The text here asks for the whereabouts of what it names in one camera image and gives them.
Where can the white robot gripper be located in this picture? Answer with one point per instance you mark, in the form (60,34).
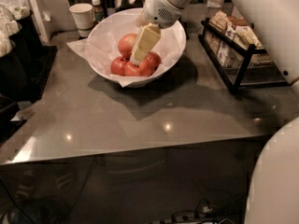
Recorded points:
(159,7)

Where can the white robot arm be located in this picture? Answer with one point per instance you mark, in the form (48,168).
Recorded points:
(274,187)

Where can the top red apple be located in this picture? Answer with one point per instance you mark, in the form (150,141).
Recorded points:
(126,45)

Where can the red apple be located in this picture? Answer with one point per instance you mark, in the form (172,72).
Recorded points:
(126,45)
(117,66)
(141,70)
(154,60)

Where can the right red apple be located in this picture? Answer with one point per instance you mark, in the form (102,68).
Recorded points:
(154,60)

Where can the front middle red apple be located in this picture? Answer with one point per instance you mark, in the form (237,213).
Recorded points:
(141,70)

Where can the front left red apple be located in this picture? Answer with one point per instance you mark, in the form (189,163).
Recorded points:
(117,66)

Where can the white bowl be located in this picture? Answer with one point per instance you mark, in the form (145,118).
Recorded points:
(168,41)

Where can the white paper liner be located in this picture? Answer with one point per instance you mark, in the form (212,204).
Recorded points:
(102,44)

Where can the small glass bottle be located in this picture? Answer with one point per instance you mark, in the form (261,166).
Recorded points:
(98,11)

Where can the white paper cup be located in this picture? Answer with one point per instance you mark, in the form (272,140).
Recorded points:
(82,15)

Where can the white napkin dispenser box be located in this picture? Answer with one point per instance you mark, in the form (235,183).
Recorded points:
(43,20)

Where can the black rubber mat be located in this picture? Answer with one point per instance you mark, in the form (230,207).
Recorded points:
(43,69)

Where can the black container with packets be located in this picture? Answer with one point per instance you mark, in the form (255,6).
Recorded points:
(20,68)

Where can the black wire condiment rack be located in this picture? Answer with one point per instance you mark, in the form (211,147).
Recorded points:
(238,66)

